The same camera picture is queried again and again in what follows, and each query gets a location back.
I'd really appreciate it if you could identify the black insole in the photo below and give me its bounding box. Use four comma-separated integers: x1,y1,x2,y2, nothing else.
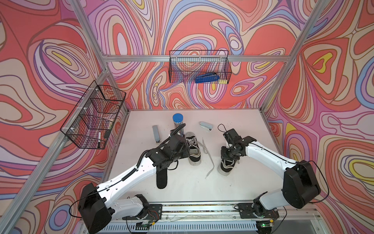
156,169,168,189

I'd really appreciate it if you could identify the black white sneaker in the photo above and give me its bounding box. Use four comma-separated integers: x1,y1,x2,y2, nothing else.
218,159,238,176
185,132,201,166

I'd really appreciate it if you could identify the white shoelace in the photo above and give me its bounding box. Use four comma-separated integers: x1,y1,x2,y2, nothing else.
200,139,215,178

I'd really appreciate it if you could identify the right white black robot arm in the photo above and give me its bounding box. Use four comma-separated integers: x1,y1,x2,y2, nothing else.
218,129,321,218

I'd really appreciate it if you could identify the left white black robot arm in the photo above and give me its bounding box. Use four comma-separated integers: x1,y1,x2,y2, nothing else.
78,135,190,234

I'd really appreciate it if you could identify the grey remote control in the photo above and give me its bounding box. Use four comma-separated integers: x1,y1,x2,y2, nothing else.
152,125,161,143

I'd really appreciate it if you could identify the grey blue stapler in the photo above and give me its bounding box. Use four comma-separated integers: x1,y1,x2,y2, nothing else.
199,121,213,131

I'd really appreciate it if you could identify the blue capped pencil tube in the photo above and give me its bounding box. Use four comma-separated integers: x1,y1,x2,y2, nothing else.
172,113,185,136

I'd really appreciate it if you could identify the marker pen in basket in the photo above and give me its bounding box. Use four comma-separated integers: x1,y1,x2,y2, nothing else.
97,131,101,149

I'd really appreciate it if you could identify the blue object in basket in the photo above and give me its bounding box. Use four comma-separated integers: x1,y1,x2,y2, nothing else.
195,73,220,83

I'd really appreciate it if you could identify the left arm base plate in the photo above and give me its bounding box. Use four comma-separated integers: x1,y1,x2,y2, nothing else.
122,203,163,221

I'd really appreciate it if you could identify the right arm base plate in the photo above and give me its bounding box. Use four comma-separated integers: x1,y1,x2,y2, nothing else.
234,203,280,220

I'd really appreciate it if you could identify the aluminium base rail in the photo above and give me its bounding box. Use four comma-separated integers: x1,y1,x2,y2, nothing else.
100,200,328,234

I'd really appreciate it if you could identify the black wire basket left wall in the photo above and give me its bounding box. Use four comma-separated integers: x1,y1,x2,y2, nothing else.
60,81,126,150

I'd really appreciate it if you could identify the black wire basket wall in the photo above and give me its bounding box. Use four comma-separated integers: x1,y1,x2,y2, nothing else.
168,49,232,84
60,81,126,150

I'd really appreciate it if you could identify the black wire basket back wall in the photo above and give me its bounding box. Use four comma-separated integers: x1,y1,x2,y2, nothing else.
168,49,232,84

